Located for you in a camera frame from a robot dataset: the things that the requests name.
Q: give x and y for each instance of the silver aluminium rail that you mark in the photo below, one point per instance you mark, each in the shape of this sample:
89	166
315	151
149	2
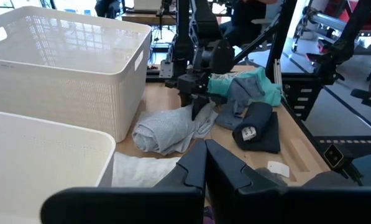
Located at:
328	21

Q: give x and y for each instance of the white textured cloth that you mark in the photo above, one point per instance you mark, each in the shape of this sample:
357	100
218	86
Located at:
138	171

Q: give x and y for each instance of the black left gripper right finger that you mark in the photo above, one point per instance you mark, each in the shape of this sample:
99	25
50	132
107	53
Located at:
235	199

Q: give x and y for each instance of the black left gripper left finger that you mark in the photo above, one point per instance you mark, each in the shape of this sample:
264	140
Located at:
179	199

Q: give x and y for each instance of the heathered blue-grey cloth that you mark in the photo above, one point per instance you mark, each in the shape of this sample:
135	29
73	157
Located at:
244	90

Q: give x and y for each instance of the small black camera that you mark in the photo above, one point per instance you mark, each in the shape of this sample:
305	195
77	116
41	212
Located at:
333	156

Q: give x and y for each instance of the purple cloth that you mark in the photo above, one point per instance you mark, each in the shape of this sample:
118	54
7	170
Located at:
208	216

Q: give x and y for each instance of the large dark grey knit cloth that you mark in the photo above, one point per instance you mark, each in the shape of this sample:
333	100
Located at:
328	180

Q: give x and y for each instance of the slate blue cloth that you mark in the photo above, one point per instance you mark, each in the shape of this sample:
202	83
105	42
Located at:
227	119

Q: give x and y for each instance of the silver metal bracket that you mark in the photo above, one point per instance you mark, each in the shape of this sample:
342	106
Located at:
166	68

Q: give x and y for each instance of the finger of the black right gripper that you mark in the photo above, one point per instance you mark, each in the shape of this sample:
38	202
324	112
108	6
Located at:
197	105
184	99

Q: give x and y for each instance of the wooden background table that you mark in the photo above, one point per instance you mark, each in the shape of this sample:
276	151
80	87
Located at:
141	19

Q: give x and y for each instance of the person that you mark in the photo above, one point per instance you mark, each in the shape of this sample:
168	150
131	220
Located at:
247	21
107	7

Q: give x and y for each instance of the dark navy rolled cloth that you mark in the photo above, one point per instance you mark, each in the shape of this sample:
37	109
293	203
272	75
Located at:
259	118

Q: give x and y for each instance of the light grey rolled cloth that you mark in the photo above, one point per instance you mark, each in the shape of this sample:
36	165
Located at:
163	130

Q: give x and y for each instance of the white paper card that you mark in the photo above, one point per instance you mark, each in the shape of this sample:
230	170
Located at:
278	169

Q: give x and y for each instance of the teal cloth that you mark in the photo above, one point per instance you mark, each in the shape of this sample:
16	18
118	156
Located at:
270	93

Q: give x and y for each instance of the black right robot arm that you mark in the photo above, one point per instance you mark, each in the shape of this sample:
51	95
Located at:
205	18

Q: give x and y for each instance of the white perforated plastic basket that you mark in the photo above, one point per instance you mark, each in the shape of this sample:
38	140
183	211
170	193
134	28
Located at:
33	155
64	93

